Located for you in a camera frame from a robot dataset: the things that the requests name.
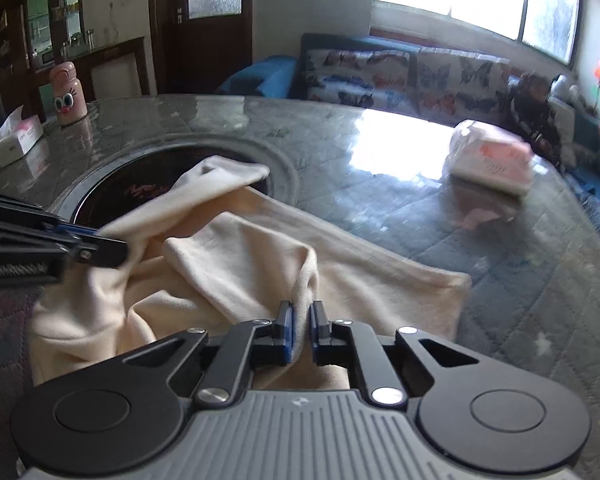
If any butterfly pattern sofa cushion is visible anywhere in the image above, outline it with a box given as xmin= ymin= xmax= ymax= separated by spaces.
xmin=303 ymin=49 xmax=418 ymax=116

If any dark wooden cabinet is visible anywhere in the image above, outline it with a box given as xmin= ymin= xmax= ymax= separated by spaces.
xmin=0 ymin=0 xmax=156 ymax=118

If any white tissue box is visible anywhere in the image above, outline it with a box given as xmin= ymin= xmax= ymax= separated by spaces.
xmin=0 ymin=106 xmax=43 ymax=168

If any dark wooden door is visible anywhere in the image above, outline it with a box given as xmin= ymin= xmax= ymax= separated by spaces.
xmin=148 ymin=0 xmax=252 ymax=94

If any round black table hotplate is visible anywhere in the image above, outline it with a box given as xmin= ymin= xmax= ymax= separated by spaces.
xmin=50 ymin=133 xmax=299 ymax=228

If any dark jacket on sofa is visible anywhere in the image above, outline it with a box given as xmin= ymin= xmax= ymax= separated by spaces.
xmin=509 ymin=72 xmax=562 ymax=167

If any blue sofa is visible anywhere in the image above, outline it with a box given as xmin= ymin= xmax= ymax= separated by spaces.
xmin=218 ymin=34 xmax=600 ymax=236

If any cream sweatshirt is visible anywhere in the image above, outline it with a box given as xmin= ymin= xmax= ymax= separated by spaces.
xmin=28 ymin=156 xmax=471 ymax=389

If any pink cartoon thermos bottle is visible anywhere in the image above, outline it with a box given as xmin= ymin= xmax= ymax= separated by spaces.
xmin=50 ymin=62 xmax=87 ymax=127

